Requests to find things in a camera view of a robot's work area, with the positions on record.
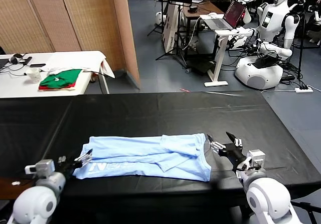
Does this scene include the beige folded garment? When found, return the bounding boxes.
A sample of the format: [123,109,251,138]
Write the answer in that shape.
[39,87,76,92]

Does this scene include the clear plastic cup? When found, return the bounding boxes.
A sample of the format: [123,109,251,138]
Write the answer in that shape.
[27,68,42,83]

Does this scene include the white humanoid robot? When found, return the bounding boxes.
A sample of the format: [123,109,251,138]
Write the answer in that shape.
[234,0,300,90]

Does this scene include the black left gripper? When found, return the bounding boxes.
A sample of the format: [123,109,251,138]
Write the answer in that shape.
[54,148,94,175]

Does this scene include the white leaning board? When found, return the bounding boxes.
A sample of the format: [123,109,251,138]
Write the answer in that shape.
[162,3,183,54]

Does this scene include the silver laptop red screen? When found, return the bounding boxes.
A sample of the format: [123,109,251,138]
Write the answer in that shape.
[203,0,247,31]

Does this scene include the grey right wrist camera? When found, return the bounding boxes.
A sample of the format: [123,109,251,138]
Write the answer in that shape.
[247,150,266,171]

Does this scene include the white round device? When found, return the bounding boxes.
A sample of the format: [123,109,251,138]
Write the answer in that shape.
[154,12,166,25]

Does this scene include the black white headphones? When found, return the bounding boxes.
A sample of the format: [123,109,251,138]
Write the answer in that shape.
[9,53,26,64]

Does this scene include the brown wooden desk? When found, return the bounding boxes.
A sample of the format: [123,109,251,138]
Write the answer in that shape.
[183,0,225,59]

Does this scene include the white side table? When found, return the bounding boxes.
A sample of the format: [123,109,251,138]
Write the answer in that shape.
[0,51,111,99]

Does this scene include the light blue t-shirt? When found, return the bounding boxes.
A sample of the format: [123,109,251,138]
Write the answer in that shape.
[72,133,213,182]

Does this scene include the thin black cable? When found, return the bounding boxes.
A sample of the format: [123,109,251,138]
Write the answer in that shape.
[0,65,29,78]

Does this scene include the green folded shirt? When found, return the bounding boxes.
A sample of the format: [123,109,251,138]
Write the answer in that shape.
[39,69,83,88]

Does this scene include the black light stand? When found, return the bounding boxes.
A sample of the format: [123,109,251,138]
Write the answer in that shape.
[295,3,321,80]

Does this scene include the black flat bag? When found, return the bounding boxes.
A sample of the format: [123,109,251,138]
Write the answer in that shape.
[187,59,216,75]

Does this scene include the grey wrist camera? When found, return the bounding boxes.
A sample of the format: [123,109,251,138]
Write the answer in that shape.
[247,150,266,171]
[24,159,56,179]

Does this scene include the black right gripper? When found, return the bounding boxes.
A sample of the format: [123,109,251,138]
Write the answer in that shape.
[207,131,248,172]

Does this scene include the red folded shirt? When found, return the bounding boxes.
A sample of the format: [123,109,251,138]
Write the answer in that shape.
[39,81,76,91]

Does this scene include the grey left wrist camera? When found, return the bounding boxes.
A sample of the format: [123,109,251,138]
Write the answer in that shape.
[24,159,56,179]

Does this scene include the wooden folding screen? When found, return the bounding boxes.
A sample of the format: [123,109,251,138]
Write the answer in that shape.
[0,0,140,90]

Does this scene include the black tripod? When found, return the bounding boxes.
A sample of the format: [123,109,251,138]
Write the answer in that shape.
[147,0,168,36]
[155,3,189,69]

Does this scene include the white draped cloth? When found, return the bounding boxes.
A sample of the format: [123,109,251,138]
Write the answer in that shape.
[42,51,116,79]

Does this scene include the white standing desk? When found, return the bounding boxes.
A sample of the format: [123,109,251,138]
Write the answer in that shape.
[199,14,254,88]

